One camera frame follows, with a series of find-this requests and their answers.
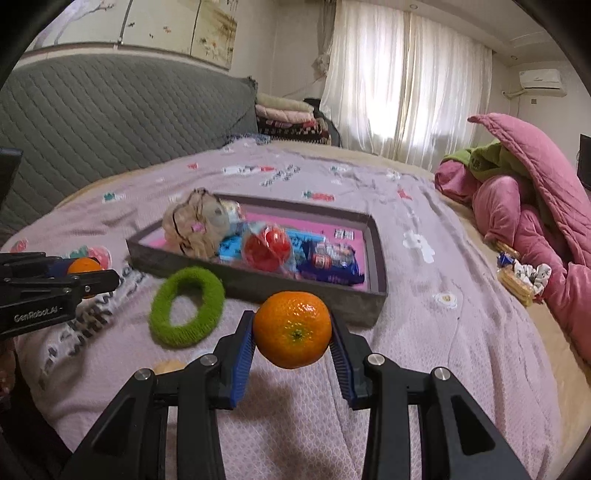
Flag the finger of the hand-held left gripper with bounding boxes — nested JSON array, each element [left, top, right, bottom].
[[0, 270, 121, 303], [0, 252, 70, 279]]

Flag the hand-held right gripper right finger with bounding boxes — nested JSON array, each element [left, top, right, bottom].
[[325, 314, 532, 480]]

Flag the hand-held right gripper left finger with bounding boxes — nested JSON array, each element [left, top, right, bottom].
[[69, 310, 257, 480]]

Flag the small mandarin orange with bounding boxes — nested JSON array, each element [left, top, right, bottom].
[[67, 257, 103, 296]]

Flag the grey cardboard box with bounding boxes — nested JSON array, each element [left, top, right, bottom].
[[126, 192, 389, 329]]

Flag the large mandarin orange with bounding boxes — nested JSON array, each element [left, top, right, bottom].
[[253, 291, 333, 369]]

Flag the blue cookie packet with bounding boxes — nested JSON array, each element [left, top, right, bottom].
[[298, 240, 365, 284]]

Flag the green fuzzy scrunchie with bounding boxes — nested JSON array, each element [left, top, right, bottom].
[[148, 266, 226, 348]]

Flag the beige lace scrunchie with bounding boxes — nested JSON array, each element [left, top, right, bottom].
[[163, 187, 232, 259]]

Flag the red toy egg in wrapper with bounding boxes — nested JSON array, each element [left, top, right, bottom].
[[242, 224, 294, 274]]

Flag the pink picture book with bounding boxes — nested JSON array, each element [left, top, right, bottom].
[[139, 208, 370, 282]]

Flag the blue red toy egg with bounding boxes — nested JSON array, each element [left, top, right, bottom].
[[225, 200, 249, 224]]

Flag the grey quilted headboard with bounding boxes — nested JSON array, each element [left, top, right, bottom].
[[0, 53, 259, 245]]

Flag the clear biscuit packet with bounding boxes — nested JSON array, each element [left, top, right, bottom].
[[498, 267, 536, 305]]

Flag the white floral scrunchie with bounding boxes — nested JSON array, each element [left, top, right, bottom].
[[513, 258, 552, 296]]

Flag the pink quilt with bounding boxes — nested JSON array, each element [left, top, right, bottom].
[[434, 113, 591, 365]]

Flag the dark checkered folded blanket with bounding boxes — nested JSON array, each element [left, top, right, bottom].
[[256, 117, 340, 145]]

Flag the dark cloth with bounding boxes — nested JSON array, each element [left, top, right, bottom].
[[305, 97, 342, 139]]

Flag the green blanket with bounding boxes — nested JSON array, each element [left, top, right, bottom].
[[441, 141, 561, 222]]

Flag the pink folded blanket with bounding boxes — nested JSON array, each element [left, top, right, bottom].
[[255, 105, 324, 124]]

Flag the beige folded blanket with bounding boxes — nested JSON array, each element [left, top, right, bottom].
[[256, 92, 315, 112]]

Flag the white sheer curtain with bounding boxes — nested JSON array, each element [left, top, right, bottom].
[[320, 0, 494, 169]]

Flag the black television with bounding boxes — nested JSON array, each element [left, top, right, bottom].
[[577, 134, 591, 190]]

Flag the white air conditioner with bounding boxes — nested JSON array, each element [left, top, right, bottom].
[[518, 69, 568, 97]]

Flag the floral wall panels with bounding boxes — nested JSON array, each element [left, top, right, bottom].
[[28, 0, 238, 70]]

